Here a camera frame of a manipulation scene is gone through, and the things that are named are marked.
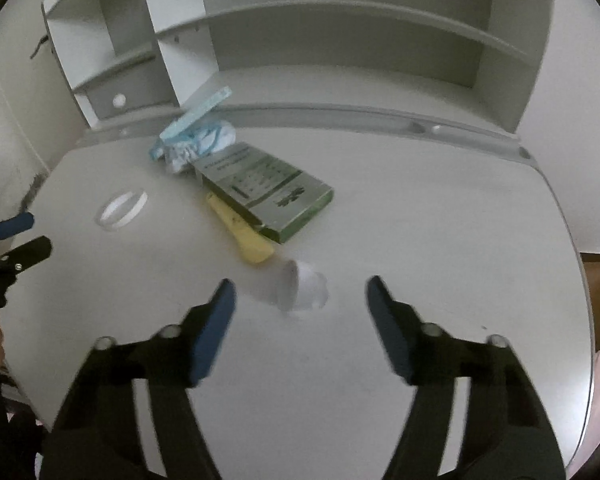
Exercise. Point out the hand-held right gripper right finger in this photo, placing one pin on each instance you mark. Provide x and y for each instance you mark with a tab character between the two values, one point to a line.
390	335

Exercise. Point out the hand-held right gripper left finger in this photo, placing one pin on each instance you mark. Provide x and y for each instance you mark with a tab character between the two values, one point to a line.
212	340

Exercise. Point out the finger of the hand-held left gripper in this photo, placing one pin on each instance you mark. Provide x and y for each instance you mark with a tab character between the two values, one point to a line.
15	225
32	251

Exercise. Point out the white paper cup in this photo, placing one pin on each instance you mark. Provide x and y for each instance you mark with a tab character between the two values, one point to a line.
305	287

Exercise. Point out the yellow wrapper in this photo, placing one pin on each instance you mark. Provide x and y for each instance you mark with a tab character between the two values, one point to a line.
247	242

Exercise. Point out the green box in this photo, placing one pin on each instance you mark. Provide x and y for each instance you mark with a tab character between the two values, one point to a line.
270	190

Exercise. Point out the grey drawer with white knob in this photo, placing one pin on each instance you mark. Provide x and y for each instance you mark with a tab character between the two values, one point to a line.
130	92

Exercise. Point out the blue white plastic bag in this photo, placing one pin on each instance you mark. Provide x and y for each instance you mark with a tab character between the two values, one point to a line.
200	137

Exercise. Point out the white desk hutch shelf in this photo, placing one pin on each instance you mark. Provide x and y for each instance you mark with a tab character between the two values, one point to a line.
330	35

